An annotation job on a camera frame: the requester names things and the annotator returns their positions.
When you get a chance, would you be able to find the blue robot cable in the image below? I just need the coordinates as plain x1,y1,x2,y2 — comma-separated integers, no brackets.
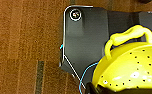
59,42,99,92

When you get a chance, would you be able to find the yellow plastic bowl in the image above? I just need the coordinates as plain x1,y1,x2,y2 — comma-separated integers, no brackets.
91,25,152,94

